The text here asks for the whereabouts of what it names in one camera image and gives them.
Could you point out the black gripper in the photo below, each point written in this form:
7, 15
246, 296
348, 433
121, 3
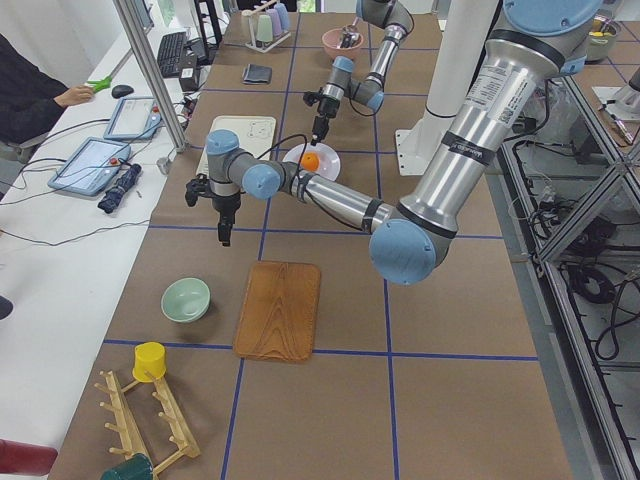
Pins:
223, 205
327, 106

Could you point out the orange fruit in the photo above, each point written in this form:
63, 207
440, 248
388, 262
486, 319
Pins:
310, 161

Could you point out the white round plate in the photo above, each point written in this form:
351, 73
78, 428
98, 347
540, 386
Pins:
330, 163

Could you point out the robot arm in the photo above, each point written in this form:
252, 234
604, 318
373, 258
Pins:
397, 23
499, 53

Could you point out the white bear tray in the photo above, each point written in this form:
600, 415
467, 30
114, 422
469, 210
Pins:
255, 135

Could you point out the person's hand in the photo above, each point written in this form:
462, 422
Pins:
75, 96

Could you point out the pink bowl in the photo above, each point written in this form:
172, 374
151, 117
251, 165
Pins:
330, 40

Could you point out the grey folded cloth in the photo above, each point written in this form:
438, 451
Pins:
257, 74

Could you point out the green ceramic bowl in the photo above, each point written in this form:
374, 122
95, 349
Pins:
186, 300

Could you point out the metal scoop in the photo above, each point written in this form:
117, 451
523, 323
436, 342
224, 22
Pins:
349, 35

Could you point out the green cup on rack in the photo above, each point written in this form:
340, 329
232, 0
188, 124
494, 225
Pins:
263, 29

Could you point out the wooden serving board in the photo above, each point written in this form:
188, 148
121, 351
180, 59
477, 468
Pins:
279, 312

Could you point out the purple cup on rack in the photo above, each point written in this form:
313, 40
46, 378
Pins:
275, 22

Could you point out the folded navy umbrella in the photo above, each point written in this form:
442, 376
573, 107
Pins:
116, 193

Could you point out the blue cup on rack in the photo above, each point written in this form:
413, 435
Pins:
283, 15

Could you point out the teach pendant far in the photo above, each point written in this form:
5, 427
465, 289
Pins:
134, 118

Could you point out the teach pendant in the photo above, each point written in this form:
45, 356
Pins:
134, 118
89, 170

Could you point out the teach pendant near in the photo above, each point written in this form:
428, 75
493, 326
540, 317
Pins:
89, 170

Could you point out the yellow cup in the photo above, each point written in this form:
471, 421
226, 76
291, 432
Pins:
149, 362

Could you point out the black keyboard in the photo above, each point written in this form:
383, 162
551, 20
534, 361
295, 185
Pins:
170, 53

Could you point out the black computer mouse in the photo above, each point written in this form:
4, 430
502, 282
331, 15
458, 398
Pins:
121, 90

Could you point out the person's dark sleeve arm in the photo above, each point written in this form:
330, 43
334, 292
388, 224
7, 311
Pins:
28, 106

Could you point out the wooden peg rack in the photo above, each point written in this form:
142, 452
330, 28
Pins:
149, 422

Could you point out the dark green cup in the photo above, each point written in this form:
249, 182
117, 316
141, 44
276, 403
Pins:
138, 467

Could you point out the red bottle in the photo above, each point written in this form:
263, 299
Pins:
26, 459

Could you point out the white wire cup rack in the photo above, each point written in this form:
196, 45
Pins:
250, 18

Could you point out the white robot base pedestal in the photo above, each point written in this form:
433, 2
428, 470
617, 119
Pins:
466, 28

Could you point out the aluminium frame post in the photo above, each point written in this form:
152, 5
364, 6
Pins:
147, 63

